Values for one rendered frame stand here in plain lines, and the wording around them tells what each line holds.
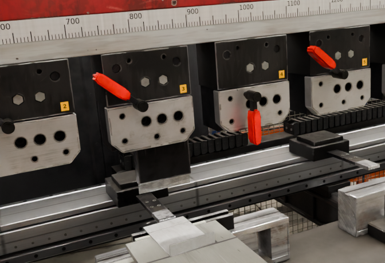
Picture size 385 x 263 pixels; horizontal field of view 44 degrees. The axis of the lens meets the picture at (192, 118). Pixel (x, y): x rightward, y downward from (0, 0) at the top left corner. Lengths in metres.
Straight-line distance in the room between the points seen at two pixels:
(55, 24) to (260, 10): 0.36
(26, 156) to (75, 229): 0.39
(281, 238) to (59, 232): 0.48
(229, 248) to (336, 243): 0.35
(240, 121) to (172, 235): 0.24
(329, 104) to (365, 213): 0.29
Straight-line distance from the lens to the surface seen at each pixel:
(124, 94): 0.74
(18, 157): 0.77
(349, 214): 1.15
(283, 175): 1.31
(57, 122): 0.77
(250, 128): 0.86
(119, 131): 0.79
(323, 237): 1.15
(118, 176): 1.12
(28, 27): 0.75
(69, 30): 0.76
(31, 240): 1.12
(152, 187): 0.88
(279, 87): 0.91
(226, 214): 0.96
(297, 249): 1.10
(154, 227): 0.93
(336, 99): 1.00
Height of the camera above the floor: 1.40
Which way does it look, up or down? 13 degrees down
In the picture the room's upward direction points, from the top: 4 degrees counter-clockwise
